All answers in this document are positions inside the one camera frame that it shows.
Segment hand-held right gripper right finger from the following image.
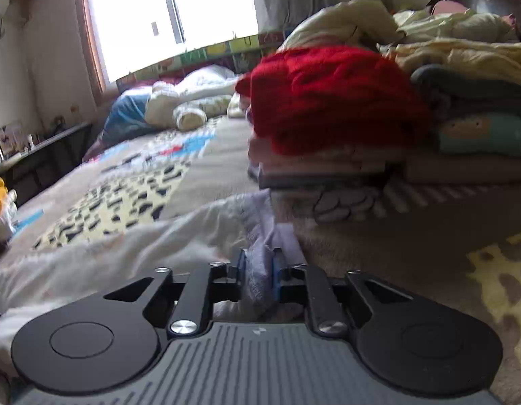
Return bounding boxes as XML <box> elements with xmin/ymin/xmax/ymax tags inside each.
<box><xmin>272</xmin><ymin>249</ymin><xmax>414</xmax><ymax>338</ymax></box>

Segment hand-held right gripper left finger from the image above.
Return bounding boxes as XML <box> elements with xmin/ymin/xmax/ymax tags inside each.
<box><xmin>104</xmin><ymin>248</ymin><xmax>248</xmax><ymax>339</ymax></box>

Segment white garment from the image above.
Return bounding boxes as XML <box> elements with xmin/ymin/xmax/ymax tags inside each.
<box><xmin>0</xmin><ymin>189</ymin><xmax>307</xmax><ymax>378</ymax></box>

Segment stack of folded clothes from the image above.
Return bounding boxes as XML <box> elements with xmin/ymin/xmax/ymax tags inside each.
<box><xmin>246</xmin><ymin>135</ymin><xmax>409</xmax><ymax>190</ymax></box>
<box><xmin>406</xmin><ymin>64</ymin><xmax>521</xmax><ymax>184</ymax></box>

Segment red knitted sweater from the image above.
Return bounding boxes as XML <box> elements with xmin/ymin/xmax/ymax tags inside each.
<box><xmin>235</xmin><ymin>46</ymin><xmax>434</xmax><ymax>157</ymax></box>

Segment blue cloth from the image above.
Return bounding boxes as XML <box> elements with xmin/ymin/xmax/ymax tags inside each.
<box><xmin>101</xmin><ymin>92</ymin><xmax>158</xmax><ymax>144</ymax></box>

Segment colourful bed guard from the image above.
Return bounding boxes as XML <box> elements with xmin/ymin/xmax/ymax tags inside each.
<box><xmin>115</xmin><ymin>31</ymin><xmax>286</xmax><ymax>93</ymax></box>

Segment dark side desk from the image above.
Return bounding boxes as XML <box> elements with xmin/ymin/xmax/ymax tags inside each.
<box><xmin>0</xmin><ymin>120</ymin><xmax>94</xmax><ymax>207</ymax></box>

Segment yellow white plush toy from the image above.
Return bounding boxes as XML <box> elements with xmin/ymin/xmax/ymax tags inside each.
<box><xmin>0</xmin><ymin>177</ymin><xmax>19</xmax><ymax>245</ymax></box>

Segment window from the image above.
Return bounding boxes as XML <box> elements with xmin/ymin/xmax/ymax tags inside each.
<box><xmin>73</xmin><ymin>0</ymin><xmax>261</xmax><ymax>93</ymax></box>

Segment cream yellow quilt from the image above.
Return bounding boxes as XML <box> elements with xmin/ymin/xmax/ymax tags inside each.
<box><xmin>279</xmin><ymin>0</ymin><xmax>521</xmax><ymax>87</ymax></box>

